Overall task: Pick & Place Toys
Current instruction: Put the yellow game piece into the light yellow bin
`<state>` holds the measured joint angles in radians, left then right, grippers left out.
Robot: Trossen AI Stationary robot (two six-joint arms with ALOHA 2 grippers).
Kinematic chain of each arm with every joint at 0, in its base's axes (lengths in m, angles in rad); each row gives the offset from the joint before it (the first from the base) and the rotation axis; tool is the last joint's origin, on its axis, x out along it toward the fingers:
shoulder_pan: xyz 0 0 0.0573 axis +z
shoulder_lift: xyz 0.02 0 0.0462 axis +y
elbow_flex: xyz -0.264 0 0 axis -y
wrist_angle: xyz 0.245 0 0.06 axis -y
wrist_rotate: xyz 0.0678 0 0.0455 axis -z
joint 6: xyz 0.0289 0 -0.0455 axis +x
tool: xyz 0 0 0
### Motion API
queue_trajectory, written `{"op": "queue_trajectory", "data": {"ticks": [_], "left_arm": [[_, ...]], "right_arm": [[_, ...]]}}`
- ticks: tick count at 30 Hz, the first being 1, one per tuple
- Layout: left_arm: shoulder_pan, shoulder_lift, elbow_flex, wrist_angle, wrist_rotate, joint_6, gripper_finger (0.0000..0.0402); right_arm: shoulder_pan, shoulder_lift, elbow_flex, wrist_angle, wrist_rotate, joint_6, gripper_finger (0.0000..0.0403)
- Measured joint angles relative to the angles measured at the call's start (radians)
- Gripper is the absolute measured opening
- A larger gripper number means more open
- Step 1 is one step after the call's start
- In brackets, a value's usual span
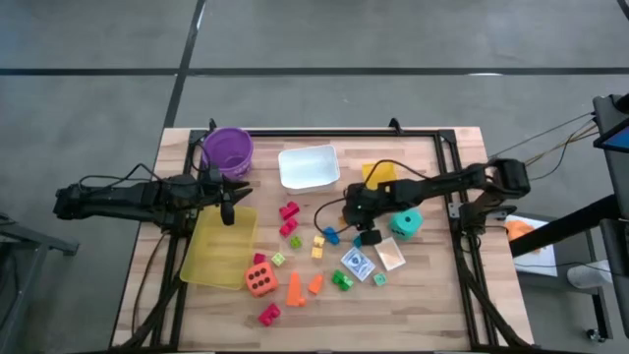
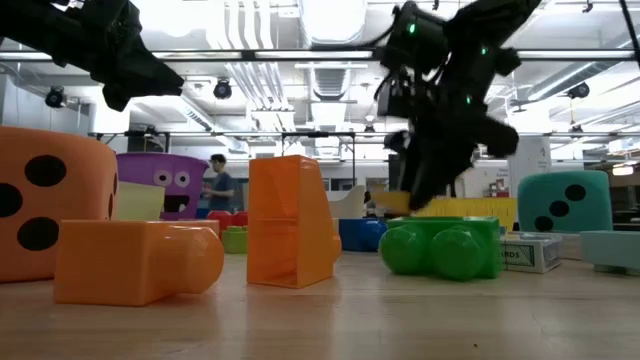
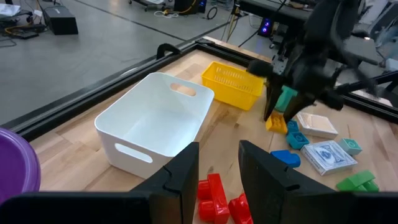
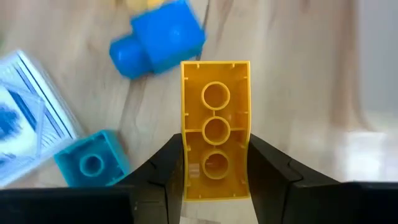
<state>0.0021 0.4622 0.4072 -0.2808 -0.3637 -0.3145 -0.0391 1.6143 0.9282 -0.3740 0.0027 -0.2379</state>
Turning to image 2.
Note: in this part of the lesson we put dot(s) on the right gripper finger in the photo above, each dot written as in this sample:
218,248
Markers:
415,175
447,170

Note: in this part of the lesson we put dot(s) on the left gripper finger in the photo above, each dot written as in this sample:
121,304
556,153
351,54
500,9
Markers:
116,97
155,85

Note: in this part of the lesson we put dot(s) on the yellow plastic basket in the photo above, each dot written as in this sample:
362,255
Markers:
480,207

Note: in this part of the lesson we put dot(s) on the blue toy block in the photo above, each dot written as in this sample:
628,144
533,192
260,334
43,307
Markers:
360,235

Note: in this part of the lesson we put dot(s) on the orange foam dice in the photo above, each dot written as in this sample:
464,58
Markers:
80,195

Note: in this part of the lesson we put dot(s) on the teal foam dice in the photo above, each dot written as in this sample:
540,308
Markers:
550,190

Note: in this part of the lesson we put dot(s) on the patterned playing card box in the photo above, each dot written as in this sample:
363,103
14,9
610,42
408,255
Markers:
530,255

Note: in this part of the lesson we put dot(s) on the small red toy block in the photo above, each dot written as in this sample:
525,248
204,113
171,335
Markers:
219,218
240,218

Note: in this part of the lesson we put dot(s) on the teal toy block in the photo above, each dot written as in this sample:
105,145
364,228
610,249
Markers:
610,250

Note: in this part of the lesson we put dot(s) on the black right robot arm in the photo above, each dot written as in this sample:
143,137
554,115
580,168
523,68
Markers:
500,20

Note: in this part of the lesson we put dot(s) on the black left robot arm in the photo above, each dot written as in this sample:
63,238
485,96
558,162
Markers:
25,20

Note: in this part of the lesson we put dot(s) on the black ceiling spotlight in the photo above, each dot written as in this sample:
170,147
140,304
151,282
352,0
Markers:
222,89
55,97
579,90

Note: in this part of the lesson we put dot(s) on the white plastic bin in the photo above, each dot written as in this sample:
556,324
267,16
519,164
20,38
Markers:
350,205

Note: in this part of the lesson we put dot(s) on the purple monster face bucket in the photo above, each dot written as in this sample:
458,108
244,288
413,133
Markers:
150,167

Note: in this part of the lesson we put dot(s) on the person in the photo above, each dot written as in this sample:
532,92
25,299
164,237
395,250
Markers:
220,190

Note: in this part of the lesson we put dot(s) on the short orange toy block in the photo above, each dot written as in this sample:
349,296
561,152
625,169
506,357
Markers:
280,200

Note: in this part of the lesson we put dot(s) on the long orange toy block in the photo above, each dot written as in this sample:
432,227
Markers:
110,265

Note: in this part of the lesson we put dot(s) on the lime green toy block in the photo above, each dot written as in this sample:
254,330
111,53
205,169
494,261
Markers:
235,241

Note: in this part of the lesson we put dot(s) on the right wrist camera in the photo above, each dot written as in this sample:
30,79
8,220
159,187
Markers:
415,40

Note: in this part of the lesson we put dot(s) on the silver ventilation duct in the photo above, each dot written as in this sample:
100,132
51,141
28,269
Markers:
330,25

